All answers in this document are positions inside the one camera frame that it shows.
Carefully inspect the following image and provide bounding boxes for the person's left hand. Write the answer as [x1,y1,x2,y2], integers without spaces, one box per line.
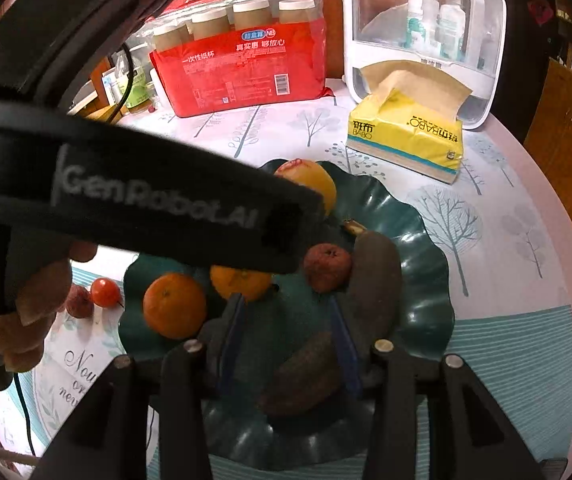
[0,240,97,373]

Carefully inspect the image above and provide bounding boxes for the white cosmetic storage box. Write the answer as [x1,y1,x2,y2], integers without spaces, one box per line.
[342,0,506,130]

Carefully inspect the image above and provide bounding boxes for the large yellow orange with sticker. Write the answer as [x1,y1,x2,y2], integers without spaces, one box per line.
[274,158,337,217]

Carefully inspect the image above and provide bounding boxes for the small white blue carton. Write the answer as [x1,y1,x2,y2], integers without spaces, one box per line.
[102,67,121,105]

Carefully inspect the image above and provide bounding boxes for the red paper cup package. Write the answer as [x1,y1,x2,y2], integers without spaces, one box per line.
[139,0,326,118]

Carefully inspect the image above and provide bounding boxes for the black cable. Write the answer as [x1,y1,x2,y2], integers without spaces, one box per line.
[104,41,136,125]

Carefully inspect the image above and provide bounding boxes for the clear bottle green label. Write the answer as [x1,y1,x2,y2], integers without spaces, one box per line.
[116,52,150,112]

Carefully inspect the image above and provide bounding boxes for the large mandarin orange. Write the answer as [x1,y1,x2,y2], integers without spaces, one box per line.
[143,273,207,340]

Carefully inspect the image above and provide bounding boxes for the reddish brown lychee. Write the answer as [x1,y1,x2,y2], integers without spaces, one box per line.
[302,243,352,294]

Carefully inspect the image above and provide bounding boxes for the yellow flat box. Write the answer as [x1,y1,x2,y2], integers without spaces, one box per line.
[67,91,123,124]

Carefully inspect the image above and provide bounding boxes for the yellow tissue pack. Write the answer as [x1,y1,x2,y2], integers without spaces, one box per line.
[347,60,472,184]

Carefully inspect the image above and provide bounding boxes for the dark green scalloped plate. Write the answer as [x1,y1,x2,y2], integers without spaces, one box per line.
[116,158,456,472]

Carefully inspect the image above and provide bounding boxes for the overripe dark banana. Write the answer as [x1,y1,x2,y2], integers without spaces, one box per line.
[259,230,402,417]

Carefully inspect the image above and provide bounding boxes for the red cherry tomato near plate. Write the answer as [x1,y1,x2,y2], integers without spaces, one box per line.
[90,278,122,309]

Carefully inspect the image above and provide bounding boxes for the medium mandarin orange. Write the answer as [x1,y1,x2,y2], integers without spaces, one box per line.
[210,266,273,302]

